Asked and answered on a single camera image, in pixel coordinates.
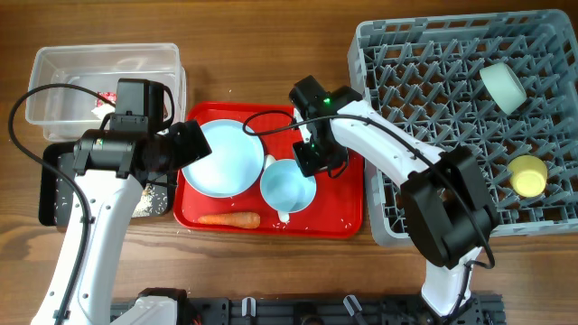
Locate light blue plate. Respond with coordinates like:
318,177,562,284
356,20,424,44
182,119,265,198

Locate orange carrot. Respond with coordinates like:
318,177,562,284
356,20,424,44
198,212,260,229

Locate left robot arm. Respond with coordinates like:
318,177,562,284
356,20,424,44
33,79,211,324

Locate mint green bowl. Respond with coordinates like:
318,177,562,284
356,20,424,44
480,62,527,115

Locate white tissue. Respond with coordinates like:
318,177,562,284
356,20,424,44
91,104,115,120

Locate small light blue bowl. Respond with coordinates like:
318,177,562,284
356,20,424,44
259,155,317,213

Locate yellow plastic cup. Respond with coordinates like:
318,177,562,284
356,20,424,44
508,155,547,198

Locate black plastic tray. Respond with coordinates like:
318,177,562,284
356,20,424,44
38,142,176,227

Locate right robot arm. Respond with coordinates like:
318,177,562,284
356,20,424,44
289,76,499,320

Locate rice food scraps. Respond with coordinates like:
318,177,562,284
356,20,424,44
53,175,171,218

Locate red serving tray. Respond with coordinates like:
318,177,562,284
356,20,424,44
173,102,364,239

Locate red snack wrapper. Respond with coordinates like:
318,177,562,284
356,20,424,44
96,92,117,107

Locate grey dishwasher rack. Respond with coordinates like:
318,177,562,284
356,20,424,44
348,10,577,237

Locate left black cable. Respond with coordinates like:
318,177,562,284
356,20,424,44
7,83,175,325

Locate white plastic spoon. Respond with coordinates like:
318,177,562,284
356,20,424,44
260,154,290,223

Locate clear plastic bin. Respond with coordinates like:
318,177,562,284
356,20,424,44
25,43,186,142

